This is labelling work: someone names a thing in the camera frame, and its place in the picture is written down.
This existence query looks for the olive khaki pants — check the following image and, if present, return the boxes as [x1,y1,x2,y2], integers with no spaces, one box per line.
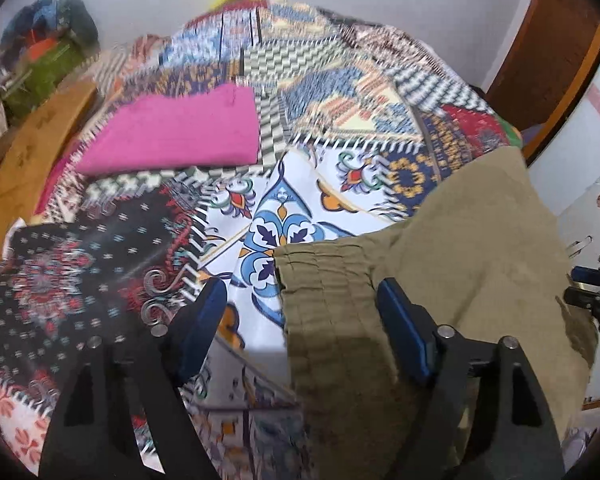
[274,148,597,479]

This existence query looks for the wooden lap desk board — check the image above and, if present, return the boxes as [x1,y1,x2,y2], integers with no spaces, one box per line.
[0,80,97,260]

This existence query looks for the pink folded cloth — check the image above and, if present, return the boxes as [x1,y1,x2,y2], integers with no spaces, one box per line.
[32,81,261,216]

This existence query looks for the wooden wardrobe with sliding door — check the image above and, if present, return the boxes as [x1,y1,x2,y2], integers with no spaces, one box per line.
[484,0,600,216]

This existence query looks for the patchwork patterned bed quilt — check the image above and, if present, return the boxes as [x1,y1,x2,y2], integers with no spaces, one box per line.
[0,0,521,479]

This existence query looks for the green storage basket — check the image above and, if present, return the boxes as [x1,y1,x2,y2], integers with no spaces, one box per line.
[1,38,85,124]

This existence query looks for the pile of blue clothes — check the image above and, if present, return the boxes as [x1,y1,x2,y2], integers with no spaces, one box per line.
[0,0,98,50]

